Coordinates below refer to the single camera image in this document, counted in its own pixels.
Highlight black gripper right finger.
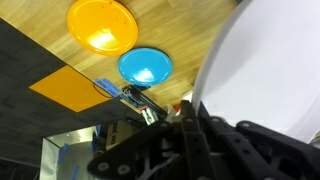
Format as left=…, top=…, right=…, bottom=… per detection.
left=208, top=115, right=320, bottom=180

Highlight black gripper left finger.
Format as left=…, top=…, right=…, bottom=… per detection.
left=87, top=99, right=218, bottom=180

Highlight white plate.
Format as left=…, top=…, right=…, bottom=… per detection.
left=191, top=0, right=320, bottom=144

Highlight blue plate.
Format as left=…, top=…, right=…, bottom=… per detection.
left=117, top=47, right=174, bottom=88

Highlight yellow plate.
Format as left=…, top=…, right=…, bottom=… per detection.
left=66, top=0, right=139, bottom=57

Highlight cardboard box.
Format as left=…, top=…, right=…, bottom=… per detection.
left=105, top=120, right=135, bottom=151

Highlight blue tape strips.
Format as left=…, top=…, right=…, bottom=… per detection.
left=93, top=77, right=123, bottom=98

